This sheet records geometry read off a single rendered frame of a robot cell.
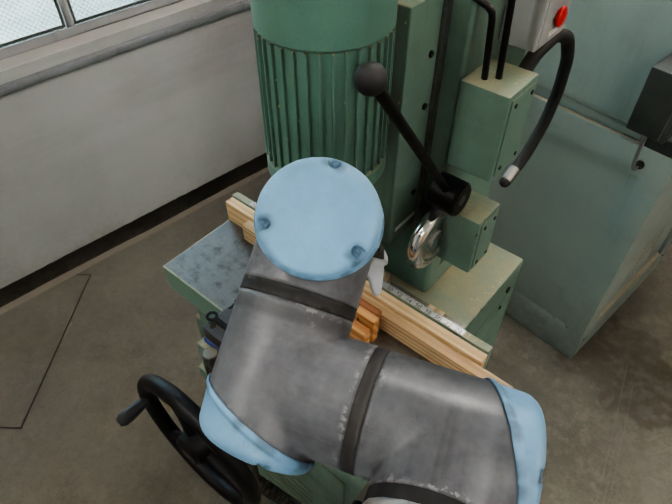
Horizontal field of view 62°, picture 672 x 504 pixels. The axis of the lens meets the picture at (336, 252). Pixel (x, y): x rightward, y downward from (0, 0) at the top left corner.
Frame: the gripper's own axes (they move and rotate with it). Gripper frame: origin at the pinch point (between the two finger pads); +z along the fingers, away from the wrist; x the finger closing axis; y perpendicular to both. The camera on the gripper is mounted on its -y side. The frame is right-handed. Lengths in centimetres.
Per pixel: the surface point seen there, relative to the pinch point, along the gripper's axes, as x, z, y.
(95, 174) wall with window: -89, 130, -53
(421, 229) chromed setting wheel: 15.3, 17.2, -7.2
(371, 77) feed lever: 4.9, -22.0, -14.8
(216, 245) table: -23.1, 38.1, -8.8
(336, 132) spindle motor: 1.4, -6.4, -15.2
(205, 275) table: -24.1, 33.5, -2.2
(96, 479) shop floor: -73, 106, 51
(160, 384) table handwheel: -26.4, 14.7, 16.9
